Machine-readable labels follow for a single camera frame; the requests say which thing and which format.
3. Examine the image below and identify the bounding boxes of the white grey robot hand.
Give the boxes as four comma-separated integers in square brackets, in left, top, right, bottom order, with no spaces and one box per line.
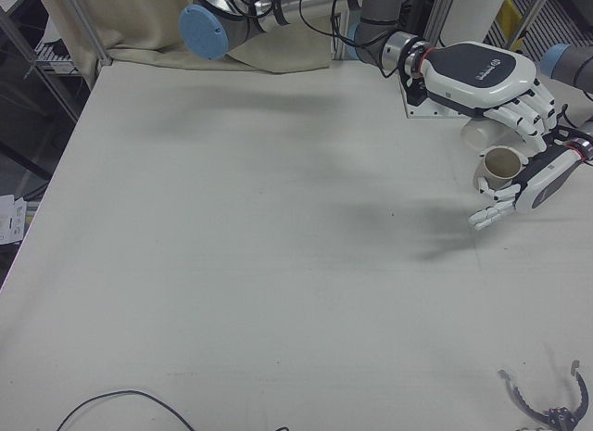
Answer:
[419,40,557,154]
[467,143,586,232]

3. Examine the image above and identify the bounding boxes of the white paper cup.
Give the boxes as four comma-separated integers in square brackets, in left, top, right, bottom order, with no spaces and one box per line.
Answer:
[460,117,511,152]
[472,145,530,192]

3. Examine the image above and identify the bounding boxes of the aluminium profile upright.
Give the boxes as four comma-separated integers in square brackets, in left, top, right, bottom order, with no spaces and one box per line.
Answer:
[422,0,459,48]

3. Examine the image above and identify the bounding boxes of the metal two-prong clamp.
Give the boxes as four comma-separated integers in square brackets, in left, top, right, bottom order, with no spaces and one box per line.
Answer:
[497,359,591,431]

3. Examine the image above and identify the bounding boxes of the beige cloth curtain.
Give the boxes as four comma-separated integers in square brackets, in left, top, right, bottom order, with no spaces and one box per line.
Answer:
[34,0,335,75]

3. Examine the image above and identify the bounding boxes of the metal shelf rack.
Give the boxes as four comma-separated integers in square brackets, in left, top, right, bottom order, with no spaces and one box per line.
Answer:
[0,0,96,184]

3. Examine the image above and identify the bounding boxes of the white printed paper box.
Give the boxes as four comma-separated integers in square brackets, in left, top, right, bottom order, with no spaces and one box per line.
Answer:
[0,193,30,245]

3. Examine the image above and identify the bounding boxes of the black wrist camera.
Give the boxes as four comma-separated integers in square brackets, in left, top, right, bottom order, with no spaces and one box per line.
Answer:
[404,73,430,106]

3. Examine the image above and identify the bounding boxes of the white cylindrical post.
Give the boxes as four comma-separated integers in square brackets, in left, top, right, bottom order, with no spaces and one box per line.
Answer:
[438,0,511,48]

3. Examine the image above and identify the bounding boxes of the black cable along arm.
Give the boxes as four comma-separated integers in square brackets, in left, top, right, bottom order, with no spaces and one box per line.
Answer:
[225,0,367,50]

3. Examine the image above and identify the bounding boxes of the aluminium corner post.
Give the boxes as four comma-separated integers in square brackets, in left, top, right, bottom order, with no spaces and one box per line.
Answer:
[68,0,114,67]

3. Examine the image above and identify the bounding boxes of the black cable on table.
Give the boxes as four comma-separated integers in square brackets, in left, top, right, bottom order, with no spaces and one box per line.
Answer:
[57,389,196,431]

